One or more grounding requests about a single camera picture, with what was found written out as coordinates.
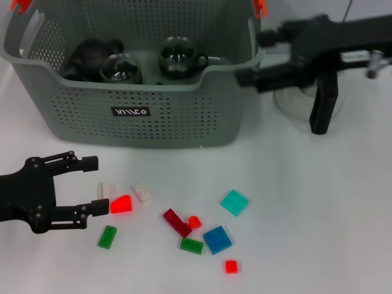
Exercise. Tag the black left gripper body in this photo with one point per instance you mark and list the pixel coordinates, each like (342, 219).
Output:
(27, 196)

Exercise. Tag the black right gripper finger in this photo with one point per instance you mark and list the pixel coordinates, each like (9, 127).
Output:
(272, 36)
(269, 79)

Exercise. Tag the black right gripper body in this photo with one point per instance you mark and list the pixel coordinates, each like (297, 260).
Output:
(324, 39)

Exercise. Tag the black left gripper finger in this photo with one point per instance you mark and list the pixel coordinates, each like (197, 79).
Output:
(99, 207)
(90, 163)

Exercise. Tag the glass teacup with black base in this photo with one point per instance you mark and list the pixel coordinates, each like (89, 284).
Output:
(177, 59)
(122, 70)

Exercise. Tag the blue square building brick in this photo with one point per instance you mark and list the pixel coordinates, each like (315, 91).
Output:
(217, 240)

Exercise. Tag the teal square building brick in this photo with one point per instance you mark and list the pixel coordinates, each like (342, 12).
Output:
(234, 202)

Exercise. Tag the small red square brick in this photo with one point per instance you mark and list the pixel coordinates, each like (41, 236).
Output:
(231, 267)

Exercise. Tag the grey perforated storage bin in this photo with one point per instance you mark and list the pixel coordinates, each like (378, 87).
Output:
(153, 122)

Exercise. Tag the clear building brick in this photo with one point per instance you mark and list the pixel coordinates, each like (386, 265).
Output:
(107, 190)
(141, 192)

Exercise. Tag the red building brick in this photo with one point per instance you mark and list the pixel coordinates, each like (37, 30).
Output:
(122, 205)

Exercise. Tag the green building brick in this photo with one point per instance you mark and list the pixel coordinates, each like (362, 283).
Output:
(107, 237)
(191, 246)

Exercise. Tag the dark red long brick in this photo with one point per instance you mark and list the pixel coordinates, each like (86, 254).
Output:
(177, 223)

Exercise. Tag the small red sloped brick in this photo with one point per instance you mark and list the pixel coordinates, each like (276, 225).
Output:
(194, 222)

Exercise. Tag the dark clay teapot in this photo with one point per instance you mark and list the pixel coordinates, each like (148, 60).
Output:
(90, 58)

